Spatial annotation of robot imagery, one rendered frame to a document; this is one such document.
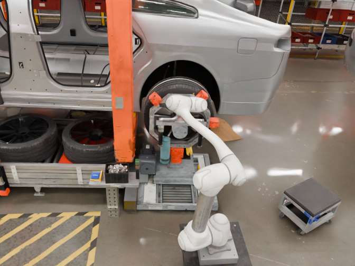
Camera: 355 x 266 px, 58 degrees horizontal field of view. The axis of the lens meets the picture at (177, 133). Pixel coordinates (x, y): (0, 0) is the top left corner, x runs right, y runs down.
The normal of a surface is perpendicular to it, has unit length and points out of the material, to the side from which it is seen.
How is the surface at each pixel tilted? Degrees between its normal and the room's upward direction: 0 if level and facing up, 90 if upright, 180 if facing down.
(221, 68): 90
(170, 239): 0
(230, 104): 90
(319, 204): 0
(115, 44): 90
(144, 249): 0
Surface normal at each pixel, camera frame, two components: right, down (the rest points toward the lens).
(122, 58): 0.04, 0.56
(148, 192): 0.06, -0.83
